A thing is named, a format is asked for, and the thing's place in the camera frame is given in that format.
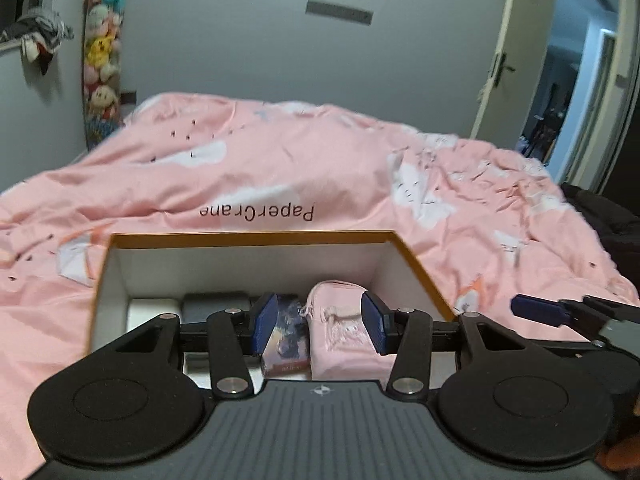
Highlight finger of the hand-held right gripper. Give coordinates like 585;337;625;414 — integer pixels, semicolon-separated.
582;295;640;321
510;293;610;345

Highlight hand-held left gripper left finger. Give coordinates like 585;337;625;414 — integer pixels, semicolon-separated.
102;291;279;400

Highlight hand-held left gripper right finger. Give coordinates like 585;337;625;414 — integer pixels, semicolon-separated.
360;290;543;400

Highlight small illustrated card box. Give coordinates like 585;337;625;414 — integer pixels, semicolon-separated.
260;294;313;378

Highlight pink fabric pouch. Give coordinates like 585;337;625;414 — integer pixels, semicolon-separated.
300;280;401;381

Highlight orange-rimmed cardboard box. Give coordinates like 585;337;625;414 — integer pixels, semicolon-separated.
89;230;458;383

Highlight white rectangular case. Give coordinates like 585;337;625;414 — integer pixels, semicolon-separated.
127;297;183;333

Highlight grey rectangular case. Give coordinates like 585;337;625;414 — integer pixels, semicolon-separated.
181;291;251;323

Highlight black clothing pile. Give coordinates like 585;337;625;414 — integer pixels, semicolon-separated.
560;182;640;306

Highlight pink printed blanket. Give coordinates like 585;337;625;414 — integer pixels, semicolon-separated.
0;91;640;480

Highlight white door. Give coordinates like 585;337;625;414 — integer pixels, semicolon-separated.
469;0;561;168

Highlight hanging plush toy organizer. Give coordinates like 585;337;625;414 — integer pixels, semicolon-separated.
80;0;130;151

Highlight hanging grey clothes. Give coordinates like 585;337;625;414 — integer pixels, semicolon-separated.
0;7;75;76

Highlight door handle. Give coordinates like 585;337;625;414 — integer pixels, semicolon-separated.
492;52;516;83

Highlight grey wall plate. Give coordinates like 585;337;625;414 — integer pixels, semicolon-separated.
305;0;374;26

